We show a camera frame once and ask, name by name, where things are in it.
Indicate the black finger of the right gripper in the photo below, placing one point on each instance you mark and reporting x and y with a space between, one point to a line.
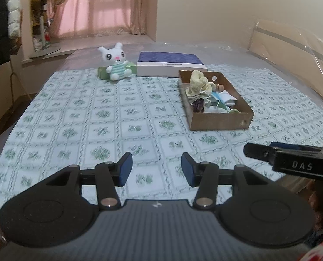
260 152
295 147

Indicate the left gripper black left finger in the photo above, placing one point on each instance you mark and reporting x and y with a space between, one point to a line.
108 176

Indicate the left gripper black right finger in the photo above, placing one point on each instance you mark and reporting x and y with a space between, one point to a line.
205 176

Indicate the purple velvet scrunchie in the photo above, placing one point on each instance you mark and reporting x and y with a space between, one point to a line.
198 105

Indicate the light green cloth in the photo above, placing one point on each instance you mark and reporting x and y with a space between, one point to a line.
234 111

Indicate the brown cardboard tray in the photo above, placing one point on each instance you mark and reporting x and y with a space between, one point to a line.
209 121

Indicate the white rolled towel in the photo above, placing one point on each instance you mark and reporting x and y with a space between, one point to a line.
227 99

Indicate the green patterned bed sheet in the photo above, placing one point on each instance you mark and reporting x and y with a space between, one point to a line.
80 119

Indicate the blue face mask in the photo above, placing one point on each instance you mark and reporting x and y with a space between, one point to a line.
216 101

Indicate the white cloth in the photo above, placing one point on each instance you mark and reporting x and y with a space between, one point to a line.
206 98

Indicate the yellow towel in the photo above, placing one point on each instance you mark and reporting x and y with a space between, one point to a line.
199 84

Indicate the wooden headboard in plastic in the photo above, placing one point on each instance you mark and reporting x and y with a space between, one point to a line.
290 48

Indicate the green cardboard box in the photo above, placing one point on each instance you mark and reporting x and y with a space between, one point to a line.
103 75

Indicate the white bunny plush toy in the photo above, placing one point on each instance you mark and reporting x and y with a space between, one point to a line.
115 62

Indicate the blue and white flat box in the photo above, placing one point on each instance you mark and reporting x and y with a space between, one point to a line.
167 64

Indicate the pink curtain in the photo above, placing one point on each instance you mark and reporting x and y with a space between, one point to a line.
95 18

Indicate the wooden bookshelf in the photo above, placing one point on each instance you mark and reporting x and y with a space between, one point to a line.
38 15

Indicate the white puffer jacket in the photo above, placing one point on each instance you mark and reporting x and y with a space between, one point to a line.
14 9

